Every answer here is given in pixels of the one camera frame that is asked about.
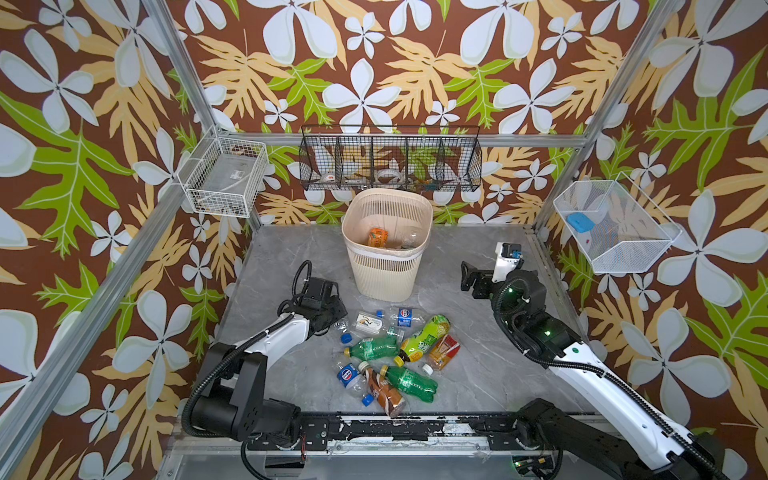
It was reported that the pepsi bottle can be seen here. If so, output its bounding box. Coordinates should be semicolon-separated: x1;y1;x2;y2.
335;359;374;406
375;306;428;329

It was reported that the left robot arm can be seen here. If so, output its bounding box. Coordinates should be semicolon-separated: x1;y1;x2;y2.
181;260;347;447

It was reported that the lime green label bottle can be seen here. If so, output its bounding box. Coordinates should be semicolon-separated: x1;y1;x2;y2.
393;315;451;366

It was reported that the green soda bottle upper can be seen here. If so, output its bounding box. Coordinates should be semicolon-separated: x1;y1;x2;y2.
343;335;399;361

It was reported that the white wire basket right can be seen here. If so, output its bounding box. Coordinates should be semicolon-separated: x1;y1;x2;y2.
554;173;682;275

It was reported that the brown tea bottle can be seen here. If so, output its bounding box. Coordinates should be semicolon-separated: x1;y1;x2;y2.
359;361;406;418

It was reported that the blue object in basket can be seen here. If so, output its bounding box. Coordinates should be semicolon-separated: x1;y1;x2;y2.
566;212;595;234

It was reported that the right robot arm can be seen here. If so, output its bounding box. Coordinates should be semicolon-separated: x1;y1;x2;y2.
460;262;725;479

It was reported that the black wire wall basket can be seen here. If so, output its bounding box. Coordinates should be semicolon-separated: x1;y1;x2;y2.
297;124;483;193

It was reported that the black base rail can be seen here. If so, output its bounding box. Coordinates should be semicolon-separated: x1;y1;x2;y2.
243;412;563;457

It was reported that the green soda bottle lower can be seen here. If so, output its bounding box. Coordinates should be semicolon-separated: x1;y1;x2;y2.
380;365;438;403

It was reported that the beige plastic waste bin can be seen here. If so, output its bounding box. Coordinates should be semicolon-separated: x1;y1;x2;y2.
342;188;433;302

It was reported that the white wire basket left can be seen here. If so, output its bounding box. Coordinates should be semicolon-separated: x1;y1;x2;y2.
178;128;270;218

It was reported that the clear bottle blue cap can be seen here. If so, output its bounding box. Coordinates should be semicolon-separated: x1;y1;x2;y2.
334;320;354;345

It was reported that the green soda bottle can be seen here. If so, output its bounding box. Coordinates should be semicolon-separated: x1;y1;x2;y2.
343;335;399;361
380;365;438;403

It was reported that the orange red label bottle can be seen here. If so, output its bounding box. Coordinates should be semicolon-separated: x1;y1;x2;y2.
427;335;461;370

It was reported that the white wire basket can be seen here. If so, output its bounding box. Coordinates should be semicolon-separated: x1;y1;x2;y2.
178;128;270;218
554;173;682;275

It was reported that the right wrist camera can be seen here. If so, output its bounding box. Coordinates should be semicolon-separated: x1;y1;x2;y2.
492;242;523;283

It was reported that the white label small bottle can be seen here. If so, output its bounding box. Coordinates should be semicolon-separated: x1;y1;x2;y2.
351;310;405;342

